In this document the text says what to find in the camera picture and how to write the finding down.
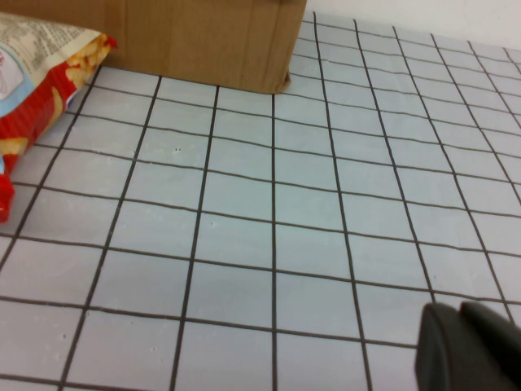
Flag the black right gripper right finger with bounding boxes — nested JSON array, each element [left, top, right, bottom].
[[459, 301, 521, 391]]

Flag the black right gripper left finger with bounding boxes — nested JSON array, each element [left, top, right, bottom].
[[414, 301, 510, 391]]

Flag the red blue shrimp chips bag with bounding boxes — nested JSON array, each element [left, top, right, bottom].
[[0, 11, 119, 225]]

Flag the white black grid table mat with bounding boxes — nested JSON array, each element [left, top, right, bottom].
[[0, 10, 521, 391]]

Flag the cardboard box with clear tape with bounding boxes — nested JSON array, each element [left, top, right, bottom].
[[0, 0, 307, 95]]

